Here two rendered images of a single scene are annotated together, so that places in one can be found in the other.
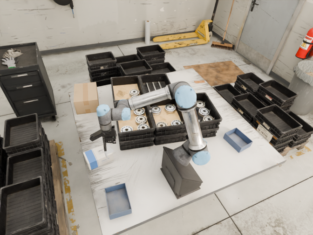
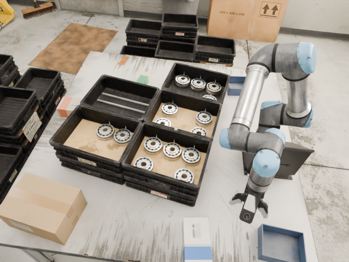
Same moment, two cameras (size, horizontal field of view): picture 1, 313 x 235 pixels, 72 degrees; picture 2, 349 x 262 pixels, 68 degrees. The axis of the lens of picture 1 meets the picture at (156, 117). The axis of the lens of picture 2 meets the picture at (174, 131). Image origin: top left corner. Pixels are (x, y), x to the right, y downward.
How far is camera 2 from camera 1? 1.30 m
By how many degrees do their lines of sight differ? 41
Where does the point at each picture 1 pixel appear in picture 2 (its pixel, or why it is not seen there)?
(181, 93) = (311, 54)
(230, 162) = not seen: hidden behind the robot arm
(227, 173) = not seen: hidden behind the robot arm
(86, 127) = (110, 239)
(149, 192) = (274, 203)
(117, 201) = (276, 248)
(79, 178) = not seen: outside the picture
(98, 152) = (195, 237)
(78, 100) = (55, 222)
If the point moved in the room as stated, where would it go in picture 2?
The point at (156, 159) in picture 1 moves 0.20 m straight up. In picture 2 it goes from (227, 171) to (235, 152)
